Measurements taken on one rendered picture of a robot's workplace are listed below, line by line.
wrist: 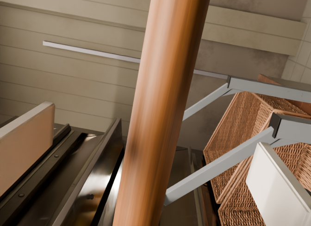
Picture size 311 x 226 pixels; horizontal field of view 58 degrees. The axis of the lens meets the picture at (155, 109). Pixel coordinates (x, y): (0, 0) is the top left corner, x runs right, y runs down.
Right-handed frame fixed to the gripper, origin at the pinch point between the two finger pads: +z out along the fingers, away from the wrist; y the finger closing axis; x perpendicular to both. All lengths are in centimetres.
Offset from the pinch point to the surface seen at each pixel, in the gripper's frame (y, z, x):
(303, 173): 60, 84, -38
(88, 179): -21, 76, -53
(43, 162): -49, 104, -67
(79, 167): -32, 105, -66
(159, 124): 0.2, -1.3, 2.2
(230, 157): 16.6, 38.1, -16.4
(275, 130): 23.5, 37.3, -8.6
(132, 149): -1.1, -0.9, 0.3
